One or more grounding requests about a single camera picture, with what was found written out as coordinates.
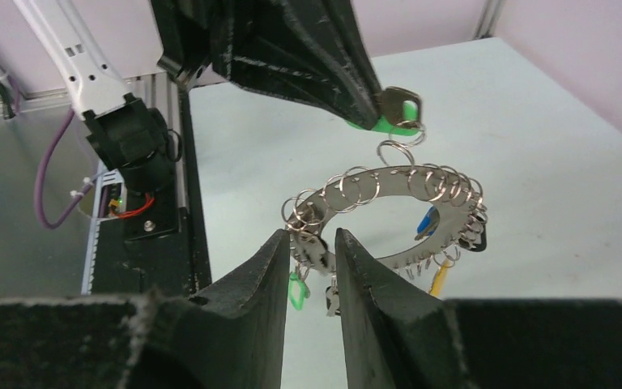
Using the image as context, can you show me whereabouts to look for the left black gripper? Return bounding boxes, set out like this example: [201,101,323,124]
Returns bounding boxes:
[150,0,381,130]

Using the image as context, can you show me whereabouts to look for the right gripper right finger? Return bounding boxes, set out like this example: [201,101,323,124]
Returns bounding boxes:
[335,229,622,388]

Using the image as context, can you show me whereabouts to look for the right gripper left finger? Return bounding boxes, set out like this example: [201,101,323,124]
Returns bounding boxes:
[0,230,291,388]

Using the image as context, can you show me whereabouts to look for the blue key tag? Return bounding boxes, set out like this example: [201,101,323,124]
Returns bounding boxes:
[414,206,440,241]

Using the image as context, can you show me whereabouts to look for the large metal key ring disc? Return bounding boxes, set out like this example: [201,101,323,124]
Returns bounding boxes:
[280,120,489,318]

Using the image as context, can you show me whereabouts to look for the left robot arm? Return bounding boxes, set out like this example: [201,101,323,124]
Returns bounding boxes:
[17,1,381,194]

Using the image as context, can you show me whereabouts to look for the yellow key tag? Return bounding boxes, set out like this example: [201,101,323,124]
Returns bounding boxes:
[428,260,453,297]

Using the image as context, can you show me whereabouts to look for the outlined green key tag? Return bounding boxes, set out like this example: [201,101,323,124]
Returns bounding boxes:
[288,271,309,311]

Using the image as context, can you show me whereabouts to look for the black key tag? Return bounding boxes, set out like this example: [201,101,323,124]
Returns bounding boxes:
[458,219,488,252]

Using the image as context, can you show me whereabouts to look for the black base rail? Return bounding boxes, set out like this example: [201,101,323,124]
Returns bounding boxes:
[84,74,211,296]

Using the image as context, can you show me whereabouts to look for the right aluminium frame post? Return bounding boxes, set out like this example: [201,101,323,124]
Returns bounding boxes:
[472,0,506,41]

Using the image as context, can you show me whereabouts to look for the white slotted cable duct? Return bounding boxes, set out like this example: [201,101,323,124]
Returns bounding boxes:
[80,162,109,295]

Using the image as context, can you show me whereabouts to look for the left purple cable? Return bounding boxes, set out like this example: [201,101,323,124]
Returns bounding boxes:
[32,75,109,231]

